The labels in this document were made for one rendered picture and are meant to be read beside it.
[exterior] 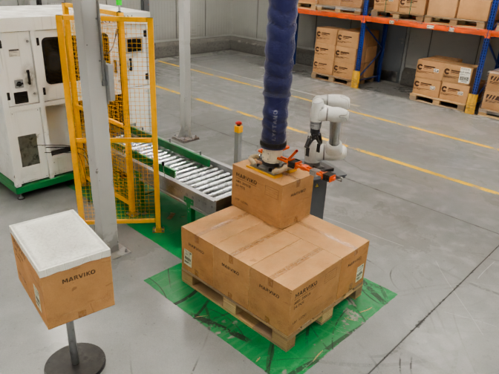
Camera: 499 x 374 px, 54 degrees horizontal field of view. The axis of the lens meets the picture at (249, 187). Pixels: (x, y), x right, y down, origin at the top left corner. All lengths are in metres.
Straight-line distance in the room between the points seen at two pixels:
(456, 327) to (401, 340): 0.51
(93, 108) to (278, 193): 1.66
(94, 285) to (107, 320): 1.06
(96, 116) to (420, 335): 3.12
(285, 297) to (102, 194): 1.94
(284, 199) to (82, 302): 1.80
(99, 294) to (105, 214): 1.63
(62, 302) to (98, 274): 0.24
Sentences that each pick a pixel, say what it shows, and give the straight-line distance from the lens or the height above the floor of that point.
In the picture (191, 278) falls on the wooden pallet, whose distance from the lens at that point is 4.29.
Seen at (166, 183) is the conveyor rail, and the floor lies 0.53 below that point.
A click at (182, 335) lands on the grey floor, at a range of 3.89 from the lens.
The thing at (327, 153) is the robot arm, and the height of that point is 0.94.
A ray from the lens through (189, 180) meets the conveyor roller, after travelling 4.97.
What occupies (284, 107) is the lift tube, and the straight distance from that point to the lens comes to 4.03.
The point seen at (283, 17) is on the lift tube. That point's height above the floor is 2.21.
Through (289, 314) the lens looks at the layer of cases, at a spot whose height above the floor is 0.34.
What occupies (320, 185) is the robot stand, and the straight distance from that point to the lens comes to 4.87.
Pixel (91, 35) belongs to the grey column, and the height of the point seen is 2.00.
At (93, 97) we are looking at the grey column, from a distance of 4.25.
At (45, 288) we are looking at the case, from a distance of 2.96.
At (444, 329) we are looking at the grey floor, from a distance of 4.31.
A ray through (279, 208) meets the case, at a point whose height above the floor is 0.74.
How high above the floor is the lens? 2.56
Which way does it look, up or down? 25 degrees down
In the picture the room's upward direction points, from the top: 3 degrees clockwise
